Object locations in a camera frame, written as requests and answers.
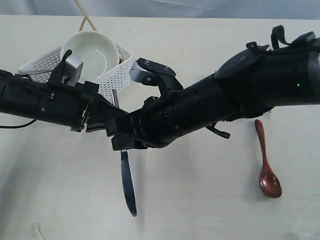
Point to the dark red wooden spoon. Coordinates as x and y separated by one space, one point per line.
268 181

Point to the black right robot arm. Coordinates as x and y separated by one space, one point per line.
248 85

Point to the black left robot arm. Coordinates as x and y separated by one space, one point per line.
19 95

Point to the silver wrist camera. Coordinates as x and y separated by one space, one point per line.
155 74
68 71

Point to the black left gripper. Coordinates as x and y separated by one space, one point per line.
66 105

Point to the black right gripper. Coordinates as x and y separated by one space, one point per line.
156 124

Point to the silver table knife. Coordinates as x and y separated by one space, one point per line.
127 183

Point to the light wooden chopstick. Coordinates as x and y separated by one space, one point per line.
85 14

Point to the white perforated plastic basket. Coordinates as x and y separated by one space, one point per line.
117 78

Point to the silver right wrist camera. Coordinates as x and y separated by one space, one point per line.
155 74

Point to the white ceramic bowl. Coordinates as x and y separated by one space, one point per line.
98 53

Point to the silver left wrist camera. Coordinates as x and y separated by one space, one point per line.
68 71

